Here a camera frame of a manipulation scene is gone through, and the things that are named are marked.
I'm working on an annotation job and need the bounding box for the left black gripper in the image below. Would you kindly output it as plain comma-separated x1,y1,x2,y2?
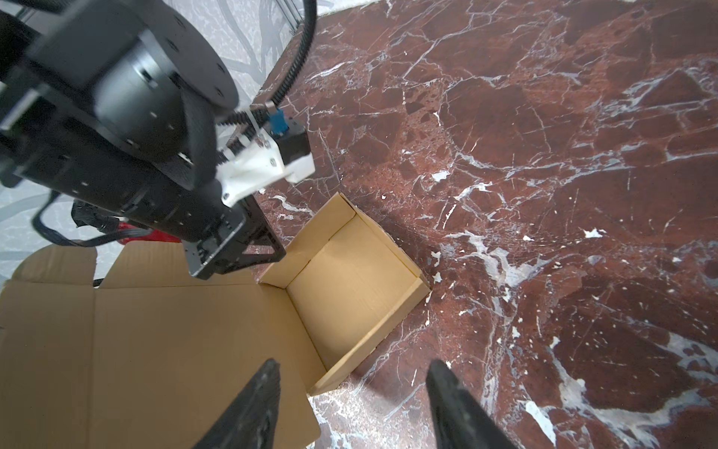
183,196,286,280

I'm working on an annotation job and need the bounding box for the red black handled tool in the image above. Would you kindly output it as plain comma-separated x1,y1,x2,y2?
118,222,181,245

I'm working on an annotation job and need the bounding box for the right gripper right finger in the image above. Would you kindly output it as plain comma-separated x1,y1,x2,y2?
426,359,517,449

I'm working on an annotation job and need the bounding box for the brown cardboard box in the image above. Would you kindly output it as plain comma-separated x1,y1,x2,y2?
1,194,429,448

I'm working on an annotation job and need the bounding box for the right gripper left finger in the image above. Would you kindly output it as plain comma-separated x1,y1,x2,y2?
193,358,280,449

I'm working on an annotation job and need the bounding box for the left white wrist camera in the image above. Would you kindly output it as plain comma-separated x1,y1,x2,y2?
216,110,315,207

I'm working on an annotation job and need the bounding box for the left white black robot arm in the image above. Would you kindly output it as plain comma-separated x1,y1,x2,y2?
1,1,318,280

